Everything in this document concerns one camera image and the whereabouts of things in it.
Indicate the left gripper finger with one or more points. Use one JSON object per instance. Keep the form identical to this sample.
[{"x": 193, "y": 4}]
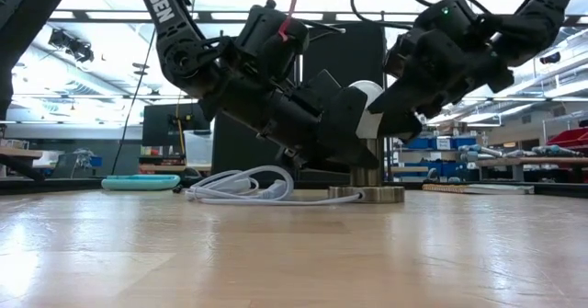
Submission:
[
  {"x": 321, "y": 89},
  {"x": 342, "y": 133}
]

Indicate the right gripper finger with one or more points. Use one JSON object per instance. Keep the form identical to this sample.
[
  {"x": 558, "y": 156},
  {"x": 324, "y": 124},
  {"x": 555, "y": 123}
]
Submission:
[
  {"x": 422, "y": 96},
  {"x": 399, "y": 126}
]

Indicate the white lightbulb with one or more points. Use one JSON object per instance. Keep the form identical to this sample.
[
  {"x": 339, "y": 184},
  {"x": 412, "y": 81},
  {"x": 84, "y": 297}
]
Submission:
[{"x": 369, "y": 124}]

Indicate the brass lamp base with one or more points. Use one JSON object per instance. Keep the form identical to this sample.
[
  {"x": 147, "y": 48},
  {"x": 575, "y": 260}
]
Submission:
[{"x": 367, "y": 195}]

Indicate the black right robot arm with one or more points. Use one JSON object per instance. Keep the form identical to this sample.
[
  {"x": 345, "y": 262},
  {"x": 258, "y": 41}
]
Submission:
[{"x": 542, "y": 14}]

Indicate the blue storage bin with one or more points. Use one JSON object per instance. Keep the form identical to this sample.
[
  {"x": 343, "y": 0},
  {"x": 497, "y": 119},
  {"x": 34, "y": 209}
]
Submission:
[
  {"x": 464, "y": 142},
  {"x": 425, "y": 144}
]

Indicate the translucent plastic bin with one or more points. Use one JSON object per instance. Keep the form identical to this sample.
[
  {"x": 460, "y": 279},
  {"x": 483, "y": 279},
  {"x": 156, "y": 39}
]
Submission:
[{"x": 197, "y": 147}]

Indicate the olive green notebook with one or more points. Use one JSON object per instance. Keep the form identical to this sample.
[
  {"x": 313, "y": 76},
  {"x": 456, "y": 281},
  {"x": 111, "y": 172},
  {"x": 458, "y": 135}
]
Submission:
[{"x": 482, "y": 189}]

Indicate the black monitor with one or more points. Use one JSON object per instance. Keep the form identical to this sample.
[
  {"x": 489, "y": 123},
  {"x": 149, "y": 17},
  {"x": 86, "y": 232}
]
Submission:
[{"x": 161, "y": 124}]

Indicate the long wooden workbench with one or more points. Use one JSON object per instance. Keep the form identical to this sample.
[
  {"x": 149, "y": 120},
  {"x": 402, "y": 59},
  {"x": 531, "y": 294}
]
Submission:
[{"x": 551, "y": 162}]

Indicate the red storage bin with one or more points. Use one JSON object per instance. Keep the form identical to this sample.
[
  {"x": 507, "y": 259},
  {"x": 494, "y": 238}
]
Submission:
[{"x": 572, "y": 138}]

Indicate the teal flat tray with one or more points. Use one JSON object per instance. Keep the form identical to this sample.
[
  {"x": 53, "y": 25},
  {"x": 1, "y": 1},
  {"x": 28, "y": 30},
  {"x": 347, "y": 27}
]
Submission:
[{"x": 138, "y": 183}]

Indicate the black ceiling device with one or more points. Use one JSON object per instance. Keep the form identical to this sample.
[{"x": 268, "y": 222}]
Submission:
[{"x": 73, "y": 46}]

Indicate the small wooden table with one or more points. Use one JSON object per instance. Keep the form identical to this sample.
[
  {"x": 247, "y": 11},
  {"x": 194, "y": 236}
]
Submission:
[{"x": 18, "y": 153}]

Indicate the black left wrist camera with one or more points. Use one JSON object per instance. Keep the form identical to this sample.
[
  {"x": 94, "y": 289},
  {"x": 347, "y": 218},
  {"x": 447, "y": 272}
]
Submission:
[{"x": 266, "y": 27}]

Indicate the black ceiling camera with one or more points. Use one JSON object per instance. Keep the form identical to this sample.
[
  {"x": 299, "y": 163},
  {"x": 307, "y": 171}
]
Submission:
[{"x": 550, "y": 58}]

